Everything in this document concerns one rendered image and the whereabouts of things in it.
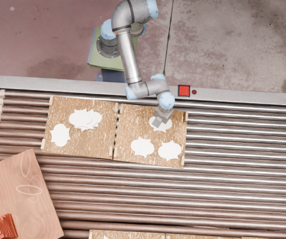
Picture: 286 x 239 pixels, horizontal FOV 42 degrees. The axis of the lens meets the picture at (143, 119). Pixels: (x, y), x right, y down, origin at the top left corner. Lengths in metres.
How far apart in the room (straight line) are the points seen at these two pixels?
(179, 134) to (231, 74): 1.40
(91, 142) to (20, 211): 0.54
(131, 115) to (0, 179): 0.81
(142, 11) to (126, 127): 0.71
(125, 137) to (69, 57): 1.45
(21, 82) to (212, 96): 1.19
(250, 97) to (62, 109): 1.16
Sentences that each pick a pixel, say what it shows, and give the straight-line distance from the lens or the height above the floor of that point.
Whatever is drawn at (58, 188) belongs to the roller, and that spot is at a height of 0.92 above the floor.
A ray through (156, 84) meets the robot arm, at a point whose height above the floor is 1.33.
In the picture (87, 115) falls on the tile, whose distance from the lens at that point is 2.22.
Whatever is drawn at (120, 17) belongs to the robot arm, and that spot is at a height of 1.50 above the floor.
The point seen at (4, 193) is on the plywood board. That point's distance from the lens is 2.14.
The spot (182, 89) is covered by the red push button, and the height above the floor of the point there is 0.93.
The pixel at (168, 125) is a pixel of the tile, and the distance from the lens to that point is 2.23.
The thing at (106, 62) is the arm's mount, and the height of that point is 0.90.
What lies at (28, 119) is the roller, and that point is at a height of 0.92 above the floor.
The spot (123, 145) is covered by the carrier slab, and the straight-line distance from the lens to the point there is 2.19.
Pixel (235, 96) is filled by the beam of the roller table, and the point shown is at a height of 0.92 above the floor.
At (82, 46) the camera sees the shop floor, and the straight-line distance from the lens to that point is 3.51.
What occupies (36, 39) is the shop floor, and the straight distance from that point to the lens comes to 3.62.
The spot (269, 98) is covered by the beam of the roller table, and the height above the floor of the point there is 0.91.
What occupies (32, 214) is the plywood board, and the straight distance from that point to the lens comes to 2.09.
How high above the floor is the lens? 3.07
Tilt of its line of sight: 72 degrees down
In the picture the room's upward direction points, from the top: 8 degrees clockwise
